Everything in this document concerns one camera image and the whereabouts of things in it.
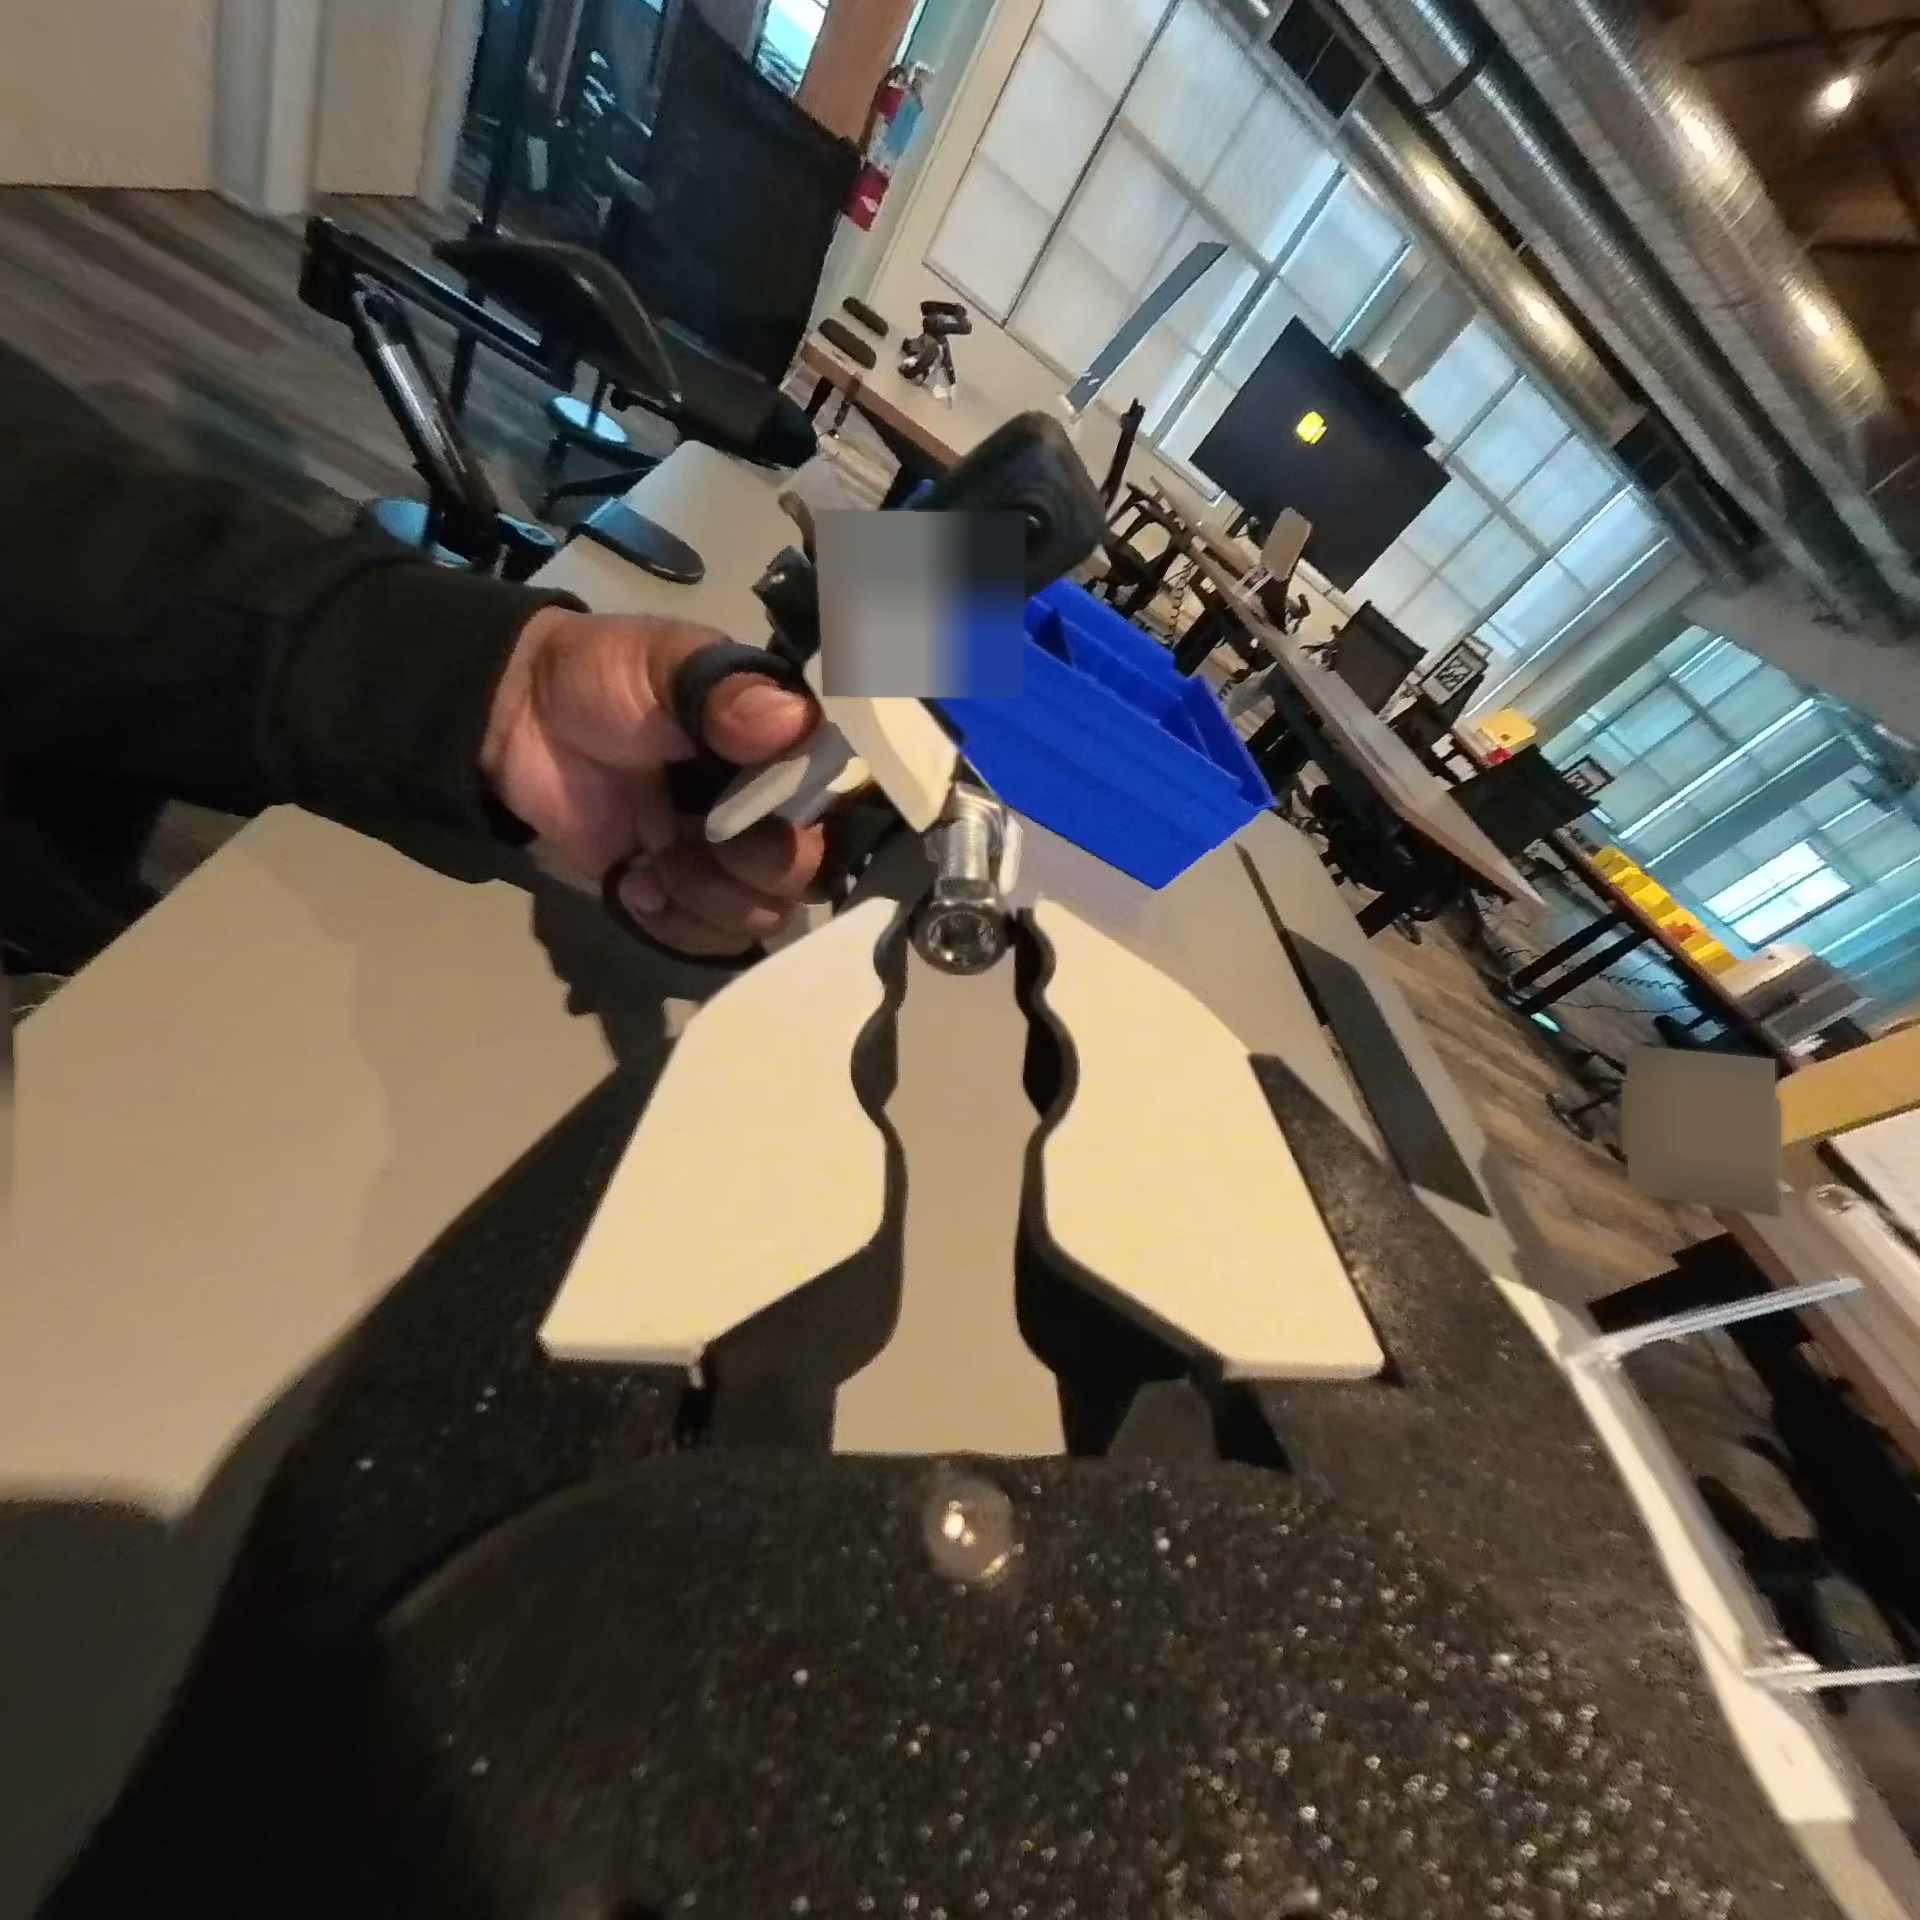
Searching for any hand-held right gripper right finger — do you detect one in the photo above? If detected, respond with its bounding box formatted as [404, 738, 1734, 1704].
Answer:
[1013, 900, 1389, 1382]

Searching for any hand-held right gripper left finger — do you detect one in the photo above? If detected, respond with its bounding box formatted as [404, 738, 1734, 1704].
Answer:
[536, 912, 913, 1370]

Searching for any silver hex bolt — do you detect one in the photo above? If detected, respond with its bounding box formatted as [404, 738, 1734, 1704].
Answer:
[929, 792, 1029, 904]

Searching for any blue plastic bin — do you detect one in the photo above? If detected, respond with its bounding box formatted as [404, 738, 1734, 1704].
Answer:
[929, 577, 1279, 893]

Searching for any person's left forearm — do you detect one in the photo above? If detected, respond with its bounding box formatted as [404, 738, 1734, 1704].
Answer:
[0, 353, 590, 985]

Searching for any person's left hand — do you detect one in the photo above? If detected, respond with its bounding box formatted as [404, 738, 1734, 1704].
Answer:
[480, 603, 835, 963]

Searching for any small black tripod device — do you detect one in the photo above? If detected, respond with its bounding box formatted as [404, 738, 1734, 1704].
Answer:
[895, 299, 976, 400]

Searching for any black round stand base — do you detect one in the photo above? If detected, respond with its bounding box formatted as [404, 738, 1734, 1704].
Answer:
[574, 497, 705, 587]

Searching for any long wooden desk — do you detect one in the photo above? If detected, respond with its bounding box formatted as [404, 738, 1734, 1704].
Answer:
[1200, 562, 1548, 909]

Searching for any black fabric partition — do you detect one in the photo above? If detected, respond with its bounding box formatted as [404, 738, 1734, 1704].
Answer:
[622, 0, 868, 395]

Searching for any black office chair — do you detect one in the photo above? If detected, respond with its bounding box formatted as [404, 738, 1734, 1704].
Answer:
[435, 232, 825, 470]

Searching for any white zip tie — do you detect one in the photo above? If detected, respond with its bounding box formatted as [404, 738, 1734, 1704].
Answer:
[1568, 1276, 1870, 1373]
[1745, 1650, 1920, 1706]

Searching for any row of yellow bins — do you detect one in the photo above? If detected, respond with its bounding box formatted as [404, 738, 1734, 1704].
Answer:
[1591, 844, 1727, 963]

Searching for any black wall monitor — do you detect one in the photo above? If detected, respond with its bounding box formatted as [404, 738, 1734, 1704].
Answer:
[1184, 315, 1453, 594]

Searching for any silver spiral air duct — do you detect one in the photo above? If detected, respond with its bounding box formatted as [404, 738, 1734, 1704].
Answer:
[1318, 0, 1920, 601]

